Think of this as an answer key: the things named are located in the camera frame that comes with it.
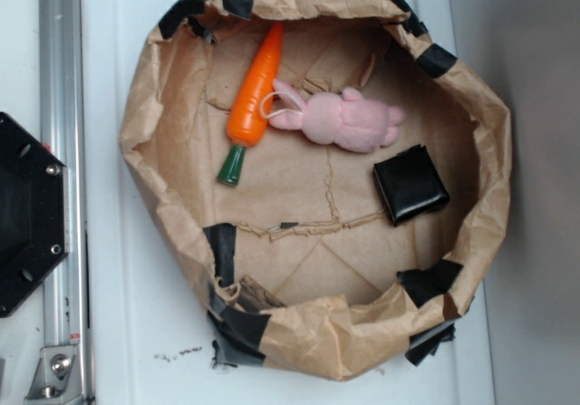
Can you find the black box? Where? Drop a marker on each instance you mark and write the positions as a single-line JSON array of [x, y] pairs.
[[409, 185]]

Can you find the brown paper bag bin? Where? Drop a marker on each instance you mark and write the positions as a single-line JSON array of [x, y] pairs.
[[300, 266]]

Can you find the orange plastic toy carrot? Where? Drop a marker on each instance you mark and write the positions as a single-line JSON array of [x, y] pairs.
[[246, 125]]

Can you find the pink plush bunny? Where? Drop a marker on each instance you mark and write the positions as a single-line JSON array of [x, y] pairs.
[[348, 119]]

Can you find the black hexagonal robot base plate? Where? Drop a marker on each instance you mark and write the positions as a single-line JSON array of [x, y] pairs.
[[33, 240]]

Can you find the aluminium extrusion rail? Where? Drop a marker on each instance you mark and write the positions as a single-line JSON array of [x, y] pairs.
[[66, 290]]

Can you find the metal corner bracket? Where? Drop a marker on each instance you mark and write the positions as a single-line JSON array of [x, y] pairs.
[[57, 379]]

